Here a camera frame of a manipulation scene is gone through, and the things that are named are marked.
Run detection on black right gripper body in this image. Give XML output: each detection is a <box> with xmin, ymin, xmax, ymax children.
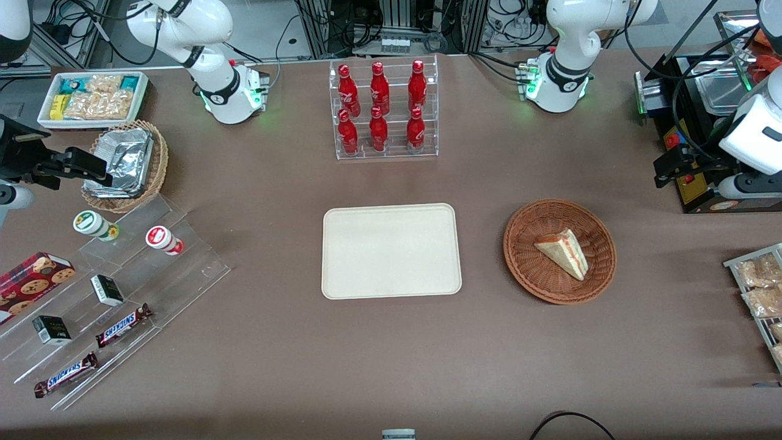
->
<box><xmin>0</xmin><ymin>116</ymin><xmax>51</xmax><ymax>182</ymax></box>

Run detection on triangular sandwich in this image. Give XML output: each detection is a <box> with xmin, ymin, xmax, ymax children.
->
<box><xmin>533</xmin><ymin>229</ymin><xmax>590</xmax><ymax>282</ymax></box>

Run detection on white rectangular snack tray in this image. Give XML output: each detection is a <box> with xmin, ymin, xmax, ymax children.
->
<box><xmin>37</xmin><ymin>71</ymin><xmax>151</xmax><ymax>131</ymax></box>

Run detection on light tan wicker basket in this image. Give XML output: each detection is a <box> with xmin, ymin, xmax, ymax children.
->
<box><xmin>81</xmin><ymin>119</ymin><xmax>169</xmax><ymax>215</ymax></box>

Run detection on brown round wicker basket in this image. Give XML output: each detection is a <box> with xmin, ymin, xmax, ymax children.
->
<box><xmin>503</xmin><ymin>198</ymin><xmax>617</xmax><ymax>306</ymax></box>

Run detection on cream plastic serving tray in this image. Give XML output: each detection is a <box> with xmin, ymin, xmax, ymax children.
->
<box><xmin>321</xmin><ymin>203</ymin><xmax>463</xmax><ymax>301</ymax></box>

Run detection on black glass food warmer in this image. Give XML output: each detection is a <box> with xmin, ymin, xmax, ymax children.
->
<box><xmin>663</xmin><ymin>9</ymin><xmax>782</xmax><ymax>215</ymax></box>

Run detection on aluminium foil container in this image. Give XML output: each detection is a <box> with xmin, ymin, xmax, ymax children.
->
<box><xmin>82</xmin><ymin>127</ymin><xmax>155</xmax><ymax>199</ymax></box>

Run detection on green lid cup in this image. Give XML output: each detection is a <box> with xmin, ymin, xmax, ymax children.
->
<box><xmin>73</xmin><ymin>210</ymin><xmax>120</xmax><ymax>242</ymax></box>

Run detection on stainless steel pan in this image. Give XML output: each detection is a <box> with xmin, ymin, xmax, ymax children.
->
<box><xmin>696</xmin><ymin>61</ymin><xmax>756</xmax><ymax>115</ymax></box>

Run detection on clear bag rice crackers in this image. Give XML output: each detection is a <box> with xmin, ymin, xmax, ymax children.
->
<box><xmin>64</xmin><ymin>91</ymin><xmax>133</xmax><ymax>120</ymax></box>
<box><xmin>84</xmin><ymin>74</ymin><xmax>124</xmax><ymax>96</ymax></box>

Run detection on silver box with green light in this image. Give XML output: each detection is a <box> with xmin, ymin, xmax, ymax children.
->
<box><xmin>634</xmin><ymin>69</ymin><xmax>665</xmax><ymax>118</ymax></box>

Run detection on red lid cup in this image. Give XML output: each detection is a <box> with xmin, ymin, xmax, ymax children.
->
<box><xmin>145</xmin><ymin>225</ymin><xmax>185</xmax><ymax>256</ymax></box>

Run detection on small black carton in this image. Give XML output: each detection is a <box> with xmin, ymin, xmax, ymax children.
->
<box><xmin>32</xmin><ymin>315</ymin><xmax>73</xmax><ymax>347</ymax></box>
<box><xmin>90</xmin><ymin>274</ymin><xmax>125</xmax><ymax>307</ymax></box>

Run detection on red tartan cookie box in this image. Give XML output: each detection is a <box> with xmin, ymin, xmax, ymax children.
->
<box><xmin>0</xmin><ymin>251</ymin><xmax>76</xmax><ymax>326</ymax></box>

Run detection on clear acrylic stepped shelf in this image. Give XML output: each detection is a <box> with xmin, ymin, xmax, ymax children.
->
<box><xmin>0</xmin><ymin>194</ymin><xmax>232</xmax><ymax>411</ymax></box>

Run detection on Snickers chocolate bar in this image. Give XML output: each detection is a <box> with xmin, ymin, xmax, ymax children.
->
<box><xmin>95</xmin><ymin>303</ymin><xmax>153</xmax><ymax>349</ymax></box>
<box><xmin>34</xmin><ymin>351</ymin><xmax>100</xmax><ymax>399</ymax></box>

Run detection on red cola bottle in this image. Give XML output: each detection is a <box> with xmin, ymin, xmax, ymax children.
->
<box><xmin>338</xmin><ymin>64</ymin><xmax>361</xmax><ymax>117</ymax></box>
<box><xmin>338</xmin><ymin>109</ymin><xmax>359</xmax><ymax>155</ymax></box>
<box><xmin>406</xmin><ymin>107</ymin><xmax>426</xmax><ymax>152</ymax></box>
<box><xmin>370</xmin><ymin>61</ymin><xmax>390</xmax><ymax>116</ymax></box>
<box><xmin>369</xmin><ymin>106</ymin><xmax>389</xmax><ymax>152</ymax></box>
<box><xmin>408</xmin><ymin>59</ymin><xmax>428</xmax><ymax>114</ymax></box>

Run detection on clear acrylic bottle rack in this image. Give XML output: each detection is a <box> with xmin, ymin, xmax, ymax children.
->
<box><xmin>329</xmin><ymin>54</ymin><xmax>439</xmax><ymax>161</ymax></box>

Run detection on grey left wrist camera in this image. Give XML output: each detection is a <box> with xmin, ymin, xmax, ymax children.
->
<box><xmin>716</xmin><ymin>174</ymin><xmax>782</xmax><ymax>200</ymax></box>

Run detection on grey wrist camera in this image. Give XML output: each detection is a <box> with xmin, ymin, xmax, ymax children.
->
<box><xmin>716</xmin><ymin>174</ymin><xmax>782</xmax><ymax>200</ymax></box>
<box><xmin>0</xmin><ymin>183</ymin><xmax>35</xmax><ymax>228</ymax></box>

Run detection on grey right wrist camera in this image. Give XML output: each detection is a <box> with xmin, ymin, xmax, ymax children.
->
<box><xmin>0</xmin><ymin>183</ymin><xmax>35</xmax><ymax>228</ymax></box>

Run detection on black looped cable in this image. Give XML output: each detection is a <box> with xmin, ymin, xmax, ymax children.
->
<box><xmin>528</xmin><ymin>411</ymin><xmax>618</xmax><ymax>440</ymax></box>

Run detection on aluminium equipment frame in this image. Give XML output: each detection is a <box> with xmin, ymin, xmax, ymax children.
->
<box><xmin>293</xmin><ymin>0</ymin><xmax>489</xmax><ymax>59</ymax></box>

